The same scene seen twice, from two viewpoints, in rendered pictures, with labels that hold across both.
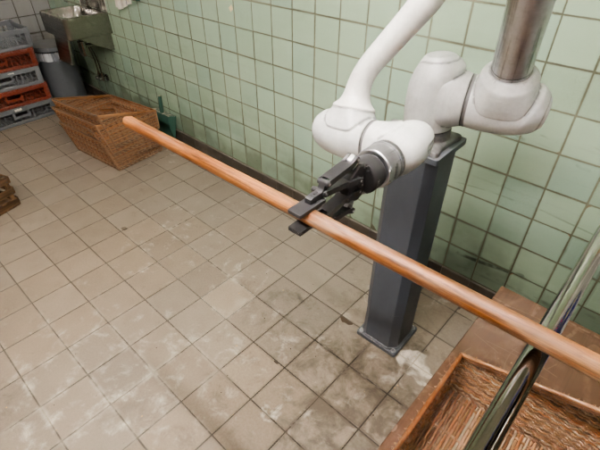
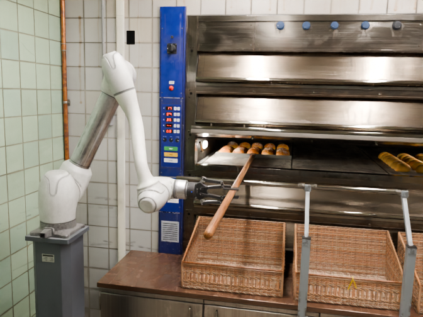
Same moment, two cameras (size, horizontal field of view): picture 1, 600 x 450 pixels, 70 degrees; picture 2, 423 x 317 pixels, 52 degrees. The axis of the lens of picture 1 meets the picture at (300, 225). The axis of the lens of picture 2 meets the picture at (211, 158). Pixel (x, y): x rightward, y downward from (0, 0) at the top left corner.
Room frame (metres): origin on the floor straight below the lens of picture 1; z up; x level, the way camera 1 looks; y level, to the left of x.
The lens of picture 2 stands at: (1.71, 1.56, 1.64)
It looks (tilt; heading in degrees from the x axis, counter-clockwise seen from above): 9 degrees down; 238
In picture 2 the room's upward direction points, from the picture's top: 1 degrees clockwise
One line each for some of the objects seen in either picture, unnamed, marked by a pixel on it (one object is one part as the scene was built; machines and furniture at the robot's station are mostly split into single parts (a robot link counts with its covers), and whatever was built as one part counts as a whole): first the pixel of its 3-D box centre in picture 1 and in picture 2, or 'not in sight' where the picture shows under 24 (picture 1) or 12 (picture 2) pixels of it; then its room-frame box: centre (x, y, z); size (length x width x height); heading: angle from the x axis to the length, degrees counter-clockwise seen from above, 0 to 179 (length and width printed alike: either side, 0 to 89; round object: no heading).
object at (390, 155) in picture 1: (378, 165); (182, 189); (0.79, -0.17, 1.19); 0.09 x 0.06 x 0.09; 48
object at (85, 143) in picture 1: (112, 136); not in sight; (3.05, 1.46, 0.14); 0.56 x 0.49 x 0.28; 53
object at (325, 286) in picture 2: not in sight; (344, 262); (-0.15, 0.01, 0.72); 0.56 x 0.49 x 0.28; 138
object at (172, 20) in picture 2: not in sight; (202, 158); (-0.17, -1.60, 1.07); 1.93 x 0.16 x 2.15; 47
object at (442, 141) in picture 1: (420, 129); (55, 226); (1.30, -0.40, 1.03); 0.22 x 0.18 x 0.06; 48
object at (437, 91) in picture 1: (437, 90); (58, 194); (1.29, -0.42, 1.17); 0.18 x 0.16 x 0.22; 63
